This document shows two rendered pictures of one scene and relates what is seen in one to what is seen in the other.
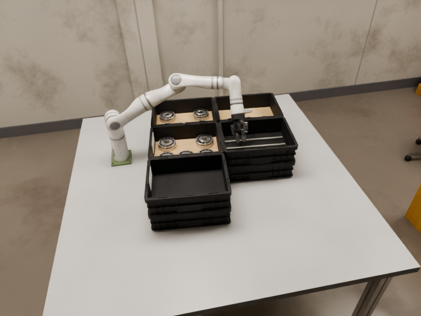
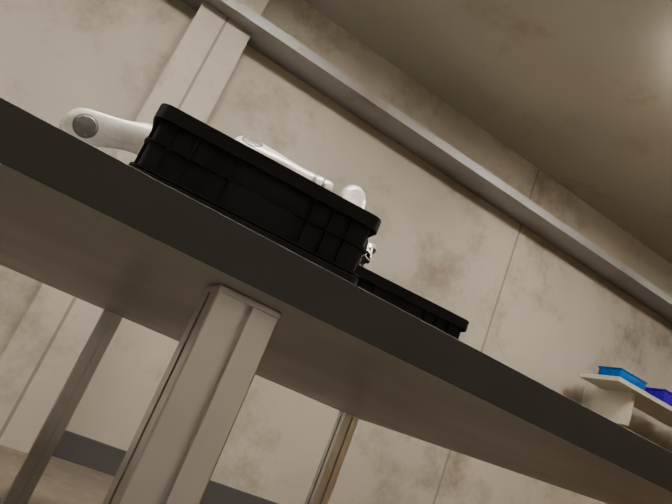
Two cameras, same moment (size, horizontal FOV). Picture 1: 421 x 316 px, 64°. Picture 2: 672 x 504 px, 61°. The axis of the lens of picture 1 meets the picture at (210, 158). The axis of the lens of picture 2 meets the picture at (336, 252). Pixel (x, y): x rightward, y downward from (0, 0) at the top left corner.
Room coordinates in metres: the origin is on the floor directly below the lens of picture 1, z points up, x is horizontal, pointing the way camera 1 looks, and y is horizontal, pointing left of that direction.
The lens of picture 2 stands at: (0.22, 0.15, 0.59)
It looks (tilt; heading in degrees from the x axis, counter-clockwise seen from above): 16 degrees up; 348
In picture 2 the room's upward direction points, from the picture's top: 22 degrees clockwise
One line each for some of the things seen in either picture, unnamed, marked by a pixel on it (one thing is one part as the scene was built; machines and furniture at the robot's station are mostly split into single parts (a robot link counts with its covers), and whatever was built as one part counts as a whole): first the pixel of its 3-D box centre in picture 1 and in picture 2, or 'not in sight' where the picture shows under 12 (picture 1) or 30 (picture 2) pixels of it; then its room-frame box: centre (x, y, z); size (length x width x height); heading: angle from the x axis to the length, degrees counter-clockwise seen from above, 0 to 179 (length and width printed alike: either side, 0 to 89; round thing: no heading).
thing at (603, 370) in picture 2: not in sight; (621, 380); (3.45, -2.75, 1.62); 0.28 x 0.19 x 0.09; 99
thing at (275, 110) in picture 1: (246, 114); not in sight; (1.84, -0.24, 0.87); 0.40 x 0.30 x 0.11; 94
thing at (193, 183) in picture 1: (188, 184); (244, 217); (1.21, 0.12, 0.87); 0.40 x 0.30 x 0.11; 94
